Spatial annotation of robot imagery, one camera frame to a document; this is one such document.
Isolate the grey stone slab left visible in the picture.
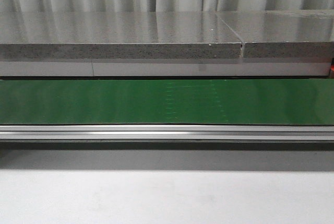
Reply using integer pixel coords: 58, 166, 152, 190
1, 12, 241, 61

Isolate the green conveyor belt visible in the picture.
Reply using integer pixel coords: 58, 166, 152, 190
1, 79, 333, 125

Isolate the aluminium conveyor frame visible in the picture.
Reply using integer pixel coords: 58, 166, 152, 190
1, 124, 333, 144

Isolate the grey stone slab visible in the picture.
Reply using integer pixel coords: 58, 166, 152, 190
1, 12, 241, 61
217, 10, 333, 62

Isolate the grey stone slab right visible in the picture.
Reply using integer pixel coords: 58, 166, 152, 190
217, 10, 333, 62

